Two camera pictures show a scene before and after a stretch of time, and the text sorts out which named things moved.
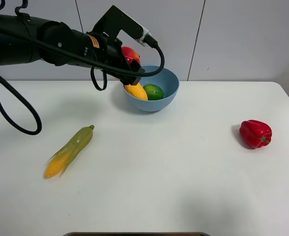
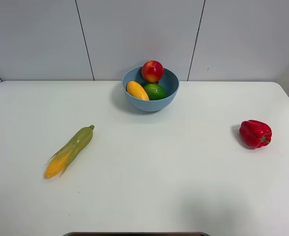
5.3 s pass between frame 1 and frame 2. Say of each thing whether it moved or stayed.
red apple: moved
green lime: stayed
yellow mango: stayed
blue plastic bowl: stayed
